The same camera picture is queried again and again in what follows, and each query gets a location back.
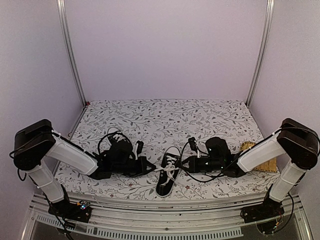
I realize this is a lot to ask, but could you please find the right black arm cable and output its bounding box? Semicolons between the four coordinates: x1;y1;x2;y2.
180;144;238;183

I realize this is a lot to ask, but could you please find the aluminium frame post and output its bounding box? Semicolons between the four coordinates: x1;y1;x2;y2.
56;0;87;107
245;0;275;109

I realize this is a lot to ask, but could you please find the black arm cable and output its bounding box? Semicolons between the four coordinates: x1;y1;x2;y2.
96;132;126;158
180;144;238;183

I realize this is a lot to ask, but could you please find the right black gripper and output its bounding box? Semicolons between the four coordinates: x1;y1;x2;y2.
178;155;224;173

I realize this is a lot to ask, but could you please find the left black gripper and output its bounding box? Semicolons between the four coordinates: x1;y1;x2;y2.
112;155;156;178

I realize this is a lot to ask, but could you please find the floral patterned table mat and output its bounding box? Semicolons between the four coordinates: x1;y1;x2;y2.
55;99;280;201

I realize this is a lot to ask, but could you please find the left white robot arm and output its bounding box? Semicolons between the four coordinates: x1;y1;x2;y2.
9;119;156;217

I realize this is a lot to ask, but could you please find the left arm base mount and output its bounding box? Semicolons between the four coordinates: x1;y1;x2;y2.
48;186;93;223

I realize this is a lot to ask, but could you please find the woven bamboo tray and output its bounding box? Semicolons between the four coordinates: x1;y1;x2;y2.
239;141;277;173

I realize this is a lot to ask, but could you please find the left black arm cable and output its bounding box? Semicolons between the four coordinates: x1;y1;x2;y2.
96;132;126;158

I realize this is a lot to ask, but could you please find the right aluminium frame post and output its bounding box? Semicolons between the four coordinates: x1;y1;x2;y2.
245;0;275;109

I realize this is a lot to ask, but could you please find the front aluminium rail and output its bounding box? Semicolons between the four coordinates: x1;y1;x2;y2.
24;192;308;240

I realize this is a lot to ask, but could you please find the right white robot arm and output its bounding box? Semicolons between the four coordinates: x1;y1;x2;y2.
179;118;320;218

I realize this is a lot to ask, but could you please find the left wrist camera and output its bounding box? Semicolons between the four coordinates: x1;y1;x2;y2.
133;140;144;160

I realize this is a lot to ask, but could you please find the left aluminium frame post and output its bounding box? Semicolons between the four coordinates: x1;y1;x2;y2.
56;0;87;107

